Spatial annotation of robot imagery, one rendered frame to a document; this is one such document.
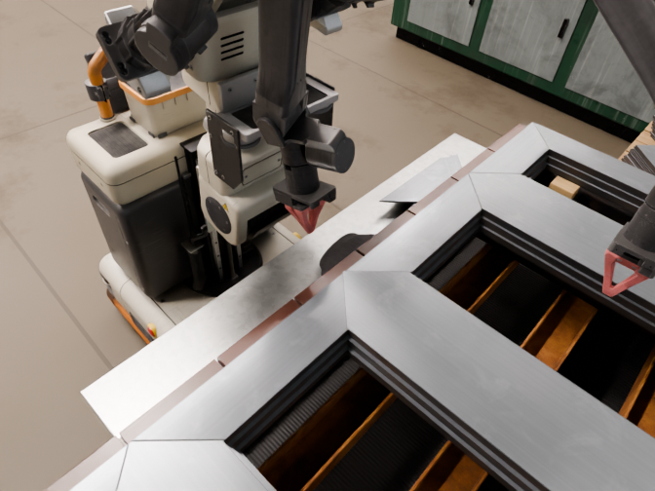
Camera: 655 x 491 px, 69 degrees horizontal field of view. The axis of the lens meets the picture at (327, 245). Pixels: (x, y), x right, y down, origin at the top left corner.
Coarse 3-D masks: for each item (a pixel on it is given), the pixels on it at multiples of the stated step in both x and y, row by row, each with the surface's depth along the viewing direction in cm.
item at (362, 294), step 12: (372, 276) 90; (384, 276) 90; (396, 276) 90; (348, 288) 87; (360, 288) 88; (372, 288) 88; (384, 288) 88; (348, 300) 86; (360, 300) 86; (372, 300) 86; (348, 312) 84; (360, 312) 84; (348, 324) 82
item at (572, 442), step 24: (576, 408) 74; (600, 408) 74; (552, 432) 71; (576, 432) 71; (600, 432) 71; (528, 456) 68; (552, 456) 68; (576, 456) 69; (600, 456) 69; (552, 480) 66; (576, 480) 66
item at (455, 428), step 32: (544, 160) 122; (608, 192) 117; (640, 192) 113; (480, 224) 107; (448, 256) 100; (544, 256) 100; (576, 288) 97; (640, 320) 91; (352, 352) 82; (288, 384) 74; (384, 384) 79; (416, 384) 75; (256, 416) 72; (448, 416) 73; (480, 448) 71; (512, 480) 69
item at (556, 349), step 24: (552, 312) 110; (576, 312) 110; (528, 336) 99; (552, 336) 105; (576, 336) 100; (552, 360) 101; (456, 456) 86; (432, 480) 83; (456, 480) 83; (480, 480) 79
